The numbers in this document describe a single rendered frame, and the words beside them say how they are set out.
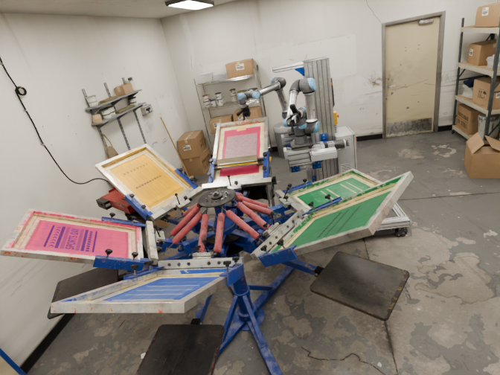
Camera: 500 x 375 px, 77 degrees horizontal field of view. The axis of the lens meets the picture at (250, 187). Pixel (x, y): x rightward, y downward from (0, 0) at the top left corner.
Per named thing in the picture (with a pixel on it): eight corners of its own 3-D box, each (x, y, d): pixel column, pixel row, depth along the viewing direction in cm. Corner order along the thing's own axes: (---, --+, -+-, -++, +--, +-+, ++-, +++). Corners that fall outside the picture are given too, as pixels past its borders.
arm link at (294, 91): (288, 78, 308) (281, 124, 298) (298, 77, 303) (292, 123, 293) (292, 84, 318) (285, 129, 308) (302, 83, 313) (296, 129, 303)
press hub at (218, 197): (233, 301, 321) (199, 183, 264) (271, 300, 312) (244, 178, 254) (224, 334, 287) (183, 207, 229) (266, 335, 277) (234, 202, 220)
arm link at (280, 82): (292, 85, 351) (256, 102, 335) (286, 85, 360) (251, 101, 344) (289, 75, 346) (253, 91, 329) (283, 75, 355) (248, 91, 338)
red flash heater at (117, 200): (103, 204, 352) (98, 195, 347) (138, 187, 382) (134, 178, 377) (130, 216, 313) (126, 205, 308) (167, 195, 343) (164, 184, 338)
